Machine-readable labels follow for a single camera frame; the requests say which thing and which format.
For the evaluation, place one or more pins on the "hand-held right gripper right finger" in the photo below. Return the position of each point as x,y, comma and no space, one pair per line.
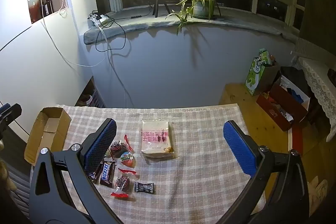
240,150

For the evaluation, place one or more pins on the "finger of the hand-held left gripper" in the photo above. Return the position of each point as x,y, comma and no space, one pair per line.
13,112

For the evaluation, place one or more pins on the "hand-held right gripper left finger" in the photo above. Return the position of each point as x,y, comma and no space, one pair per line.
101,146

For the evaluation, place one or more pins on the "round candy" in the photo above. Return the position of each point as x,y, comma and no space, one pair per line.
116,148
122,182

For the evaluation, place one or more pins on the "brown chocolate bar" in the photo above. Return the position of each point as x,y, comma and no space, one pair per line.
95,174
107,174

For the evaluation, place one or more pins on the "brown cardboard box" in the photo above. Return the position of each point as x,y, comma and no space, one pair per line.
50,129

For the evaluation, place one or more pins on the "packaged sliced bread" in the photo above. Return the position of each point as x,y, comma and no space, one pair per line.
157,137

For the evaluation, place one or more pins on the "small packets on table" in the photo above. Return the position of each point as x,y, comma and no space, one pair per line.
127,159

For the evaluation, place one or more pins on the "white plastic basket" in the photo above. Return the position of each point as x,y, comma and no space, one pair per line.
93,99

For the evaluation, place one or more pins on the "small black candy packet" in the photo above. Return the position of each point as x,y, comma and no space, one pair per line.
144,187

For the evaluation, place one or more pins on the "checked tablecloth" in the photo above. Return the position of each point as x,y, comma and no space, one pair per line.
189,182

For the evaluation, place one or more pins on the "red cardboard box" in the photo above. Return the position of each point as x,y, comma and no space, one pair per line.
283,100

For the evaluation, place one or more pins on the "green gift bag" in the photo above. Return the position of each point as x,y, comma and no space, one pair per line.
253,77

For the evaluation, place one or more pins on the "white storage box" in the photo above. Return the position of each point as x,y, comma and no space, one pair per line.
296,90

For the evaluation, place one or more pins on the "white ribbed panel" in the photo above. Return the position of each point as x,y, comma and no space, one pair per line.
19,195

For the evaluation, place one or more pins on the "beige plush cloth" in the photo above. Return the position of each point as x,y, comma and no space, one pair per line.
319,187

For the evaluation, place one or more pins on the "white lace cloth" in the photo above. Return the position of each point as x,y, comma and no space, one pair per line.
320,82

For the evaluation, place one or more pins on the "dark bottles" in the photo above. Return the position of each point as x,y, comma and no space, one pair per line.
47,7

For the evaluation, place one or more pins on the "white power strip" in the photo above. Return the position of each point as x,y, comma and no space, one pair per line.
101,18

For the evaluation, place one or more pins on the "potted spider plant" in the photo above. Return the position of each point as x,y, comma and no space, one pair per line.
202,7

